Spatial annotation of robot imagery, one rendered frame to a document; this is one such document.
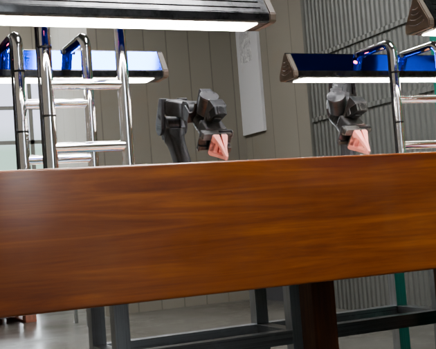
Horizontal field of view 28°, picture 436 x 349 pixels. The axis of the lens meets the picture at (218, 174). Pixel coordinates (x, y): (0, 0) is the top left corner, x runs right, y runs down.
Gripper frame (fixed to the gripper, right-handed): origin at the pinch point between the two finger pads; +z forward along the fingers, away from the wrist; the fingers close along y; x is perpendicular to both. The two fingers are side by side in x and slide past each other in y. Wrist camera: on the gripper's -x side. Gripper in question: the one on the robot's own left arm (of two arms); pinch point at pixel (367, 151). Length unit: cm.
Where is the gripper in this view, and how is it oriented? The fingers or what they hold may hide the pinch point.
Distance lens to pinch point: 262.4
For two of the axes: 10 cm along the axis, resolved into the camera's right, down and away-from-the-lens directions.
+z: 3.6, 5.8, -7.3
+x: -2.1, 8.1, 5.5
